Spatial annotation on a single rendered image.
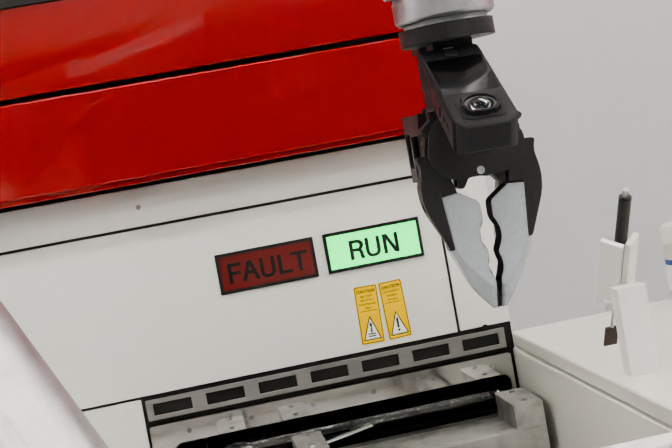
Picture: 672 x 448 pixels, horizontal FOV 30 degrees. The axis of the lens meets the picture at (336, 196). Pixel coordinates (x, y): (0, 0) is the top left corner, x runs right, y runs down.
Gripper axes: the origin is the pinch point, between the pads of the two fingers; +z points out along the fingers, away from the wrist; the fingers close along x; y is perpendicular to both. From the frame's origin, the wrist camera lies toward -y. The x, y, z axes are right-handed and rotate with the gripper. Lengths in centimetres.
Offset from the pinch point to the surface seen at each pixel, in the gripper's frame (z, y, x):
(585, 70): -17, 207, -83
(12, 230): -9, 59, 40
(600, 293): 6.5, 27.7, -16.9
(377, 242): 0, 58, -1
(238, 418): 17, 57, 19
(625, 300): 6.9, 23.4, -17.8
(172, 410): 15, 59, 26
